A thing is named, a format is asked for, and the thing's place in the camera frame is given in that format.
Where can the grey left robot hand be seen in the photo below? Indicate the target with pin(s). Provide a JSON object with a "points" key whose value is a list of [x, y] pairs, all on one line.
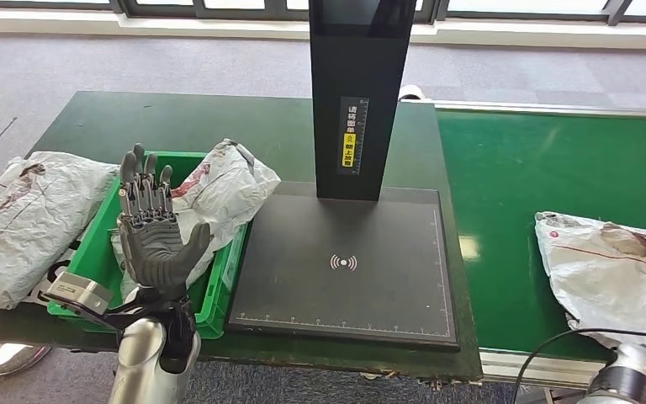
{"points": [[153, 251]]}

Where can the plain grey parcel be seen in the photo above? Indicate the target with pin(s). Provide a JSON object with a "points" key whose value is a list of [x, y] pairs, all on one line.
{"points": [[127, 281]]}

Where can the grey parcel with red print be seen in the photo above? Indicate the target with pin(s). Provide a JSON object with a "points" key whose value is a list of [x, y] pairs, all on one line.
{"points": [[228, 189]]}

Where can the white red-and-black print parcel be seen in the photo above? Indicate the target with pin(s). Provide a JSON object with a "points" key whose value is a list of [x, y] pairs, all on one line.
{"points": [[596, 267]]}

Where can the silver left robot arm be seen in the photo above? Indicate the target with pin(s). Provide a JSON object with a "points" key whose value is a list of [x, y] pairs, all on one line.
{"points": [[139, 357]]}

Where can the large grey black-print parcel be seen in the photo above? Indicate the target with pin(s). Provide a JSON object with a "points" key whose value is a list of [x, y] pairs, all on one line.
{"points": [[33, 223]]}

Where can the black inbound scanner machine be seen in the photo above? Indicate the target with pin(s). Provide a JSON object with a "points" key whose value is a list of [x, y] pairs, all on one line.
{"points": [[356, 67]]}

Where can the white conveyor end roller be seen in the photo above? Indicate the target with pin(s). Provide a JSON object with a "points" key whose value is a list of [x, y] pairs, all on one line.
{"points": [[412, 92]]}

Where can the green conveyor belt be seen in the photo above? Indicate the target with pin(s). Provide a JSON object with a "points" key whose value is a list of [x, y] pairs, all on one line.
{"points": [[496, 195]]}

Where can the green plastic crate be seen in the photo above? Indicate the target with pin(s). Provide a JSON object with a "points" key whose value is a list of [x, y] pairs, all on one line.
{"points": [[95, 245]]}

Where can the dark green table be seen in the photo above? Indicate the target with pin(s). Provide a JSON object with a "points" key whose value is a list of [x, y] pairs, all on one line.
{"points": [[189, 122]]}

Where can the round chrome base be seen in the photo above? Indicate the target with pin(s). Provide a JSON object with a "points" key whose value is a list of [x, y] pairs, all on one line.
{"points": [[5, 358]]}

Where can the black yellow ruler label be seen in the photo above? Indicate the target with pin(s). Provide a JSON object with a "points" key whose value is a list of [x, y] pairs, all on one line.
{"points": [[352, 134]]}

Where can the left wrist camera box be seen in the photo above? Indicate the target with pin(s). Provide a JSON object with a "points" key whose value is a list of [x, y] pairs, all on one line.
{"points": [[78, 292]]}

